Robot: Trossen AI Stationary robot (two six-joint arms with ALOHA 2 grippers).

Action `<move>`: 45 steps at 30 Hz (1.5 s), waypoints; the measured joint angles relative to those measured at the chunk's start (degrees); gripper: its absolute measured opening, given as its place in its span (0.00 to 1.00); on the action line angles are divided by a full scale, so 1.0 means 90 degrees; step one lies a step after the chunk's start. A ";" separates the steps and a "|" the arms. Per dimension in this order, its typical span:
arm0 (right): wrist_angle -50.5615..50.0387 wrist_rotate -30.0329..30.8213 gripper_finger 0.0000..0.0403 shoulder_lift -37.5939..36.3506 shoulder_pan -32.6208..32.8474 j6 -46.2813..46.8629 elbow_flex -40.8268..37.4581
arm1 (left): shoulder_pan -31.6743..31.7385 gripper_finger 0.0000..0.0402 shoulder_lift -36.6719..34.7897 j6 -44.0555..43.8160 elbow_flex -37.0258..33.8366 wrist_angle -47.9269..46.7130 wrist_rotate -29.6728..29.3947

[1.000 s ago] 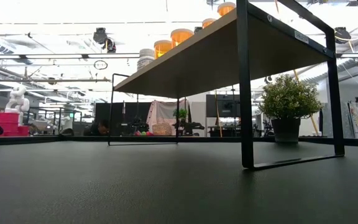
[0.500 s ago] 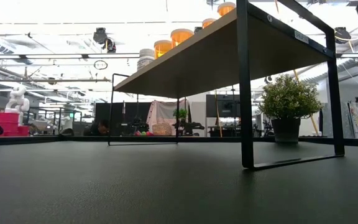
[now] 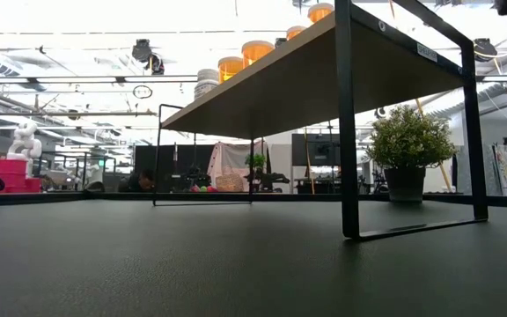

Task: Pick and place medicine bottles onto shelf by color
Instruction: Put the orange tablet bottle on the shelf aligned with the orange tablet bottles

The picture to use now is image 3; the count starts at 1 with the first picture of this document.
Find white medicine bottle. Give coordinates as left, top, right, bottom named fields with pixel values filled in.
left=193, top=68, right=221, bottom=102

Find large orange medicine bottle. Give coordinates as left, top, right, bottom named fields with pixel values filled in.
left=217, top=55, right=245, bottom=85
left=240, top=40, right=276, bottom=70

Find small orange medicine bottle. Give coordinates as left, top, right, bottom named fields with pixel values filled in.
left=284, top=25, right=307, bottom=44
left=307, top=2, right=335, bottom=26

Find small green plant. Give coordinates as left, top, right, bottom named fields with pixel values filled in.
left=244, top=152, right=267, bottom=175

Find pink cloth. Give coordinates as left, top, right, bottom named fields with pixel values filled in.
left=207, top=140, right=266, bottom=193

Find black machine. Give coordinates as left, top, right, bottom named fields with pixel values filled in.
left=253, top=171, right=290, bottom=194

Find woven basket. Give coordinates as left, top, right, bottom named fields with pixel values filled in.
left=216, top=173, right=245, bottom=194

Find black monitor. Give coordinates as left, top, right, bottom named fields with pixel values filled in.
left=291, top=133, right=342, bottom=167

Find black partition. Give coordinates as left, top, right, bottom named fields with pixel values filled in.
left=133, top=144, right=216, bottom=193

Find light wooden board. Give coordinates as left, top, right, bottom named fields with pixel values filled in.
left=152, top=0, right=490, bottom=242

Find person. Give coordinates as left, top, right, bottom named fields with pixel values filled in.
left=119, top=169, right=156, bottom=194

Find black table mat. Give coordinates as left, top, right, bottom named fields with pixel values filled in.
left=0, top=200, right=507, bottom=317

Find potted green plant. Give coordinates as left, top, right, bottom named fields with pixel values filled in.
left=365, top=104, right=459, bottom=203

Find pink storage boxes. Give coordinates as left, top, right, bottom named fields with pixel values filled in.
left=0, top=158, right=42, bottom=194

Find black round ceiling device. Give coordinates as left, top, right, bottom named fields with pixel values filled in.
left=473, top=37, right=499, bottom=63

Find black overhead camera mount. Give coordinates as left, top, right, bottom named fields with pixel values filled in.
left=130, top=38, right=166, bottom=76

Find black table frame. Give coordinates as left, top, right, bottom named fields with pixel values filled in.
left=0, top=189, right=507, bottom=209

